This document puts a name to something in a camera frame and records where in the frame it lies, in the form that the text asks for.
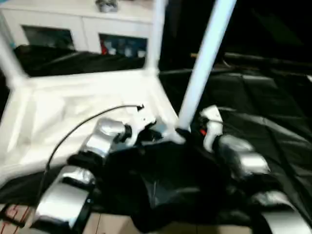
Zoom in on black metal frame bars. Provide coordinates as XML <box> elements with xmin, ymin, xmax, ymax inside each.
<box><xmin>0</xmin><ymin>204</ymin><xmax>25</xmax><ymax>225</ymax></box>

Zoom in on black mat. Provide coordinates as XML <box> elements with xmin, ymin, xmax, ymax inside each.
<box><xmin>0</xmin><ymin>43</ymin><xmax>312</xmax><ymax>232</ymax></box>

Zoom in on white cabinet with glass doors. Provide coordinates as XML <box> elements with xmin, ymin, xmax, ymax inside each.
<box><xmin>0</xmin><ymin>0</ymin><xmax>157</xmax><ymax>57</ymax></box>

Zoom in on white plastic table top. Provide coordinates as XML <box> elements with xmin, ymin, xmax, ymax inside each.
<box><xmin>0</xmin><ymin>67</ymin><xmax>186</xmax><ymax>183</ymax></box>

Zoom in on black backdrop cloth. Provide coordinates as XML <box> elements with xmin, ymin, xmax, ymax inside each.
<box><xmin>160</xmin><ymin>0</ymin><xmax>312</xmax><ymax>71</ymax></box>

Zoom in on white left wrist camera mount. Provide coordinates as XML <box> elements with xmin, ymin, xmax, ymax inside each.
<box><xmin>128</xmin><ymin>106</ymin><xmax>158</xmax><ymax>147</ymax></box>

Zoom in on shiny object on cabinet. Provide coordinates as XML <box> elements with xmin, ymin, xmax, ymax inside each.
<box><xmin>96</xmin><ymin>0</ymin><xmax>120</xmax><ymax>13</ymax></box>

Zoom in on white plastic table leg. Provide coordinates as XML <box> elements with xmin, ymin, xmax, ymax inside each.
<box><xmin>147</xmin><ymin>0</ymin><xmax>169</xmax><ymax>74</ymax></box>
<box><xmin>178</xmin><ymin>0</ymin><xmax>237</xmax><ymax>129</ymax></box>
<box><xmin>0</xmin><ymin>13</ymin><xmax>28</xmax><ymax>86</ymax></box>

